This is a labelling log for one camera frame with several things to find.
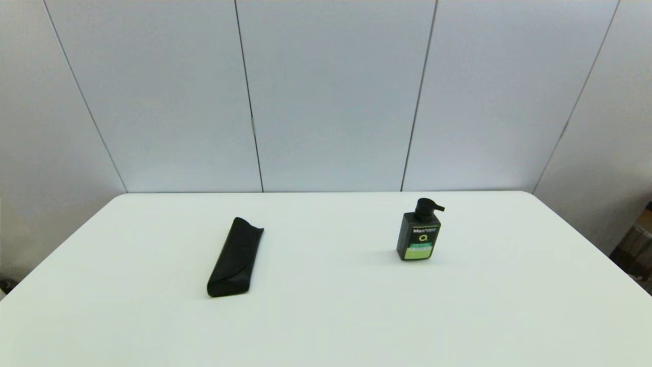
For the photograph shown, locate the black leather glasses case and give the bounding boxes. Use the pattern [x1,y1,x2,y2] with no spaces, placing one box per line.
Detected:
[206,217,264,298]

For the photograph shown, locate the black pump bottle green label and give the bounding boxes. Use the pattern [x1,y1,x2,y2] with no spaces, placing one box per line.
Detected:
[396,198,445,261]

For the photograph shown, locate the dark background equipment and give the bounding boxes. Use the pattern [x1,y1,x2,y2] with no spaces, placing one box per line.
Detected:
[609,201,652,296]

